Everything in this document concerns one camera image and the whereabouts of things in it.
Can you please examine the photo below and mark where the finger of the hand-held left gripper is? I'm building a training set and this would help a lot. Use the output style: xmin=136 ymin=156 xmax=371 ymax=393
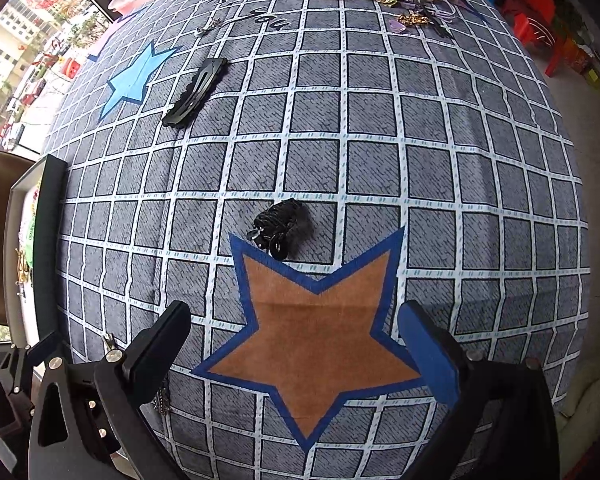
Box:
xmin=0 ymin=331 xmax=69 ymax=441

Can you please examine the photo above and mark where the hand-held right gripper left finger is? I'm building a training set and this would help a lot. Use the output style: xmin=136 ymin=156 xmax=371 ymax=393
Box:
xmin=27 ymin=300 xmax=193 ymax=480

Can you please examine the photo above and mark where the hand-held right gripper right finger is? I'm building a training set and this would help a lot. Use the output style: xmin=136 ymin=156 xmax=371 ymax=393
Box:
xmin=397 ymin=300 xmax=562 ymax=480

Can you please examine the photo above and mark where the black framed jewelry box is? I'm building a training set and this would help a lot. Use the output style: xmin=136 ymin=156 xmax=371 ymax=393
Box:
xmin=2 ymin=154 xmax=70 ymax=346

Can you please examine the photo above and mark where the small black claw clip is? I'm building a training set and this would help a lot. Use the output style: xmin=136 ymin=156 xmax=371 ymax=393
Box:
xmin=246 ymin=199 xmax=313 ymax=262

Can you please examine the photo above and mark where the silver metal hair clip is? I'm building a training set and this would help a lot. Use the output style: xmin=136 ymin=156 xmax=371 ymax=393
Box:
xmin=102 ymin=335 xmax=172 ymax=416

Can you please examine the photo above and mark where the grey checked star tablecloth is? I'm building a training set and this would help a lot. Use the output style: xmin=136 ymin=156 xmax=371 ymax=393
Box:
xmin=42 ymin=0 xmax=593 ymax=471

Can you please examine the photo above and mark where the long black hair clip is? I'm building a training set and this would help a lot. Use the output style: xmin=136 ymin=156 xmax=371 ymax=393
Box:
xmin=161 ymin=57 xmax=229 ymax=128

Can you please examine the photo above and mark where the pile of red gift boxes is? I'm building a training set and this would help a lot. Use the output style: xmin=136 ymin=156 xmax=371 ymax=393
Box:
xmin=560 ymin=25 xmax=600 ymax=102

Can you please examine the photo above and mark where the red plastic chair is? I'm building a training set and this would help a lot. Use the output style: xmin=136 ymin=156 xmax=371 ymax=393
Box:
xmin=502 ymin=0 xmax=572 ymax=77

